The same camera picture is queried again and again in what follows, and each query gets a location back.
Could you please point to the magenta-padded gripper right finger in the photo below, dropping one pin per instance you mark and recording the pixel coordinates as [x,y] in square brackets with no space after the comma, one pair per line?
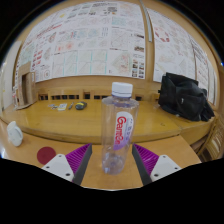
[164,166]

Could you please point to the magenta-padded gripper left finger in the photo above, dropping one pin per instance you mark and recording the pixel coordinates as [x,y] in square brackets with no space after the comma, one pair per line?
[60,166]

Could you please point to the clear plastic water bottle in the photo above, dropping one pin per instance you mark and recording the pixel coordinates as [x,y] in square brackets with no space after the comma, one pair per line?
[118,146]

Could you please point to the flat round red coaster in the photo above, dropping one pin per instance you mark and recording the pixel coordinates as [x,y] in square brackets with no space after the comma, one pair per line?
[46,155]

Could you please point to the wooden chair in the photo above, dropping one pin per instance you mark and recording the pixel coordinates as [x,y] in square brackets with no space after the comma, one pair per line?
[213,143]

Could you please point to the white ceramic mug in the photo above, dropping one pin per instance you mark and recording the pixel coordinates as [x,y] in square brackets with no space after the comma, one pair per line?
[14,134]

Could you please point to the pale yellow card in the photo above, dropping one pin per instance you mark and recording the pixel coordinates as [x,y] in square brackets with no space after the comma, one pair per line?
[62,106]

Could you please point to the grey pen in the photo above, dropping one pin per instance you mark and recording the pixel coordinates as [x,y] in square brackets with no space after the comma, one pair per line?
[70,106]

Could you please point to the black and yellow tape measure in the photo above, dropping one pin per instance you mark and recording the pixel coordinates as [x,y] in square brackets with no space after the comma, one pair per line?
[81,105]

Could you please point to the black bag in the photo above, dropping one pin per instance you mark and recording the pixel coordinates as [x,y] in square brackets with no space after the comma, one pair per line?
[181,96]

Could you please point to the brown cardboard model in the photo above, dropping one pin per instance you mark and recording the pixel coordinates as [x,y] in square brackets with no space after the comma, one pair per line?
[27,87]

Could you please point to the large white wall poster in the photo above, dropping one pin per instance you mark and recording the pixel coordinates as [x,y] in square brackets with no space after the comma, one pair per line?
[173,50]
[90,40]

